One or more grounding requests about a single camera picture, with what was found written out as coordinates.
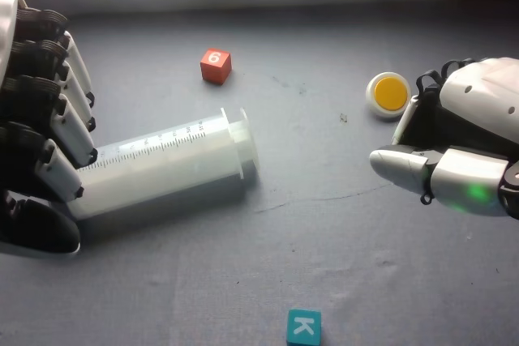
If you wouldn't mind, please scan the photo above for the teal letter K block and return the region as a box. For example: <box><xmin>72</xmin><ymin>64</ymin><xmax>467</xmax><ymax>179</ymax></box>
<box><xmin>285</xmin><ymin>308</ymin><xmax>324</xmax><ymax>346</ymax></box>

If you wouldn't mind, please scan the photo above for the large white plastic syringe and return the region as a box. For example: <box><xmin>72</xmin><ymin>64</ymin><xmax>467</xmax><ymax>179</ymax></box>
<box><xmin>66</xmin><ymin>107</ymin><xmax>260</xmax><ymax>221</ymax></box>

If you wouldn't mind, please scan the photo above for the yellow button with white base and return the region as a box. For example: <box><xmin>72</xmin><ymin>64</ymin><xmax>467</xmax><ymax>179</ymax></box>
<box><xmin>365</xmin><ymin>71</ymin><xmax>413</xmax><ymax>121</ymax></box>

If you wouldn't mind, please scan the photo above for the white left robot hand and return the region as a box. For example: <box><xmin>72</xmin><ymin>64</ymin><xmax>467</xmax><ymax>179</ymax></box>
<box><xmin>0</xmin><ymin>0</ymin><xmax>99</xmax><ymax>258</ymax></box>

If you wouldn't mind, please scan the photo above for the grey table cloth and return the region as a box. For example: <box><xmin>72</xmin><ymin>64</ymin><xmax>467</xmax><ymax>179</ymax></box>
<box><xmin>0</xmin><ymin>0</ymin><xmax>519</xmax><ymax>346</ymax></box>

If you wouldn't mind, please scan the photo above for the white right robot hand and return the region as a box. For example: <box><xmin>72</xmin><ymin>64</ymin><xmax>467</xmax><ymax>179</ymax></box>
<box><xmin>368</xmin><ymin>57</ymin><xmax>519</xmax><ymax>220</ymax></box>

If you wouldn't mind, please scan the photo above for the orange number block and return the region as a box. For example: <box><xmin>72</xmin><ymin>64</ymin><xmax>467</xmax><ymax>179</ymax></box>
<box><xmin>199</xmin><ymin>48</ymin><xmax>233</xmax><ymax>86</ymax></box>

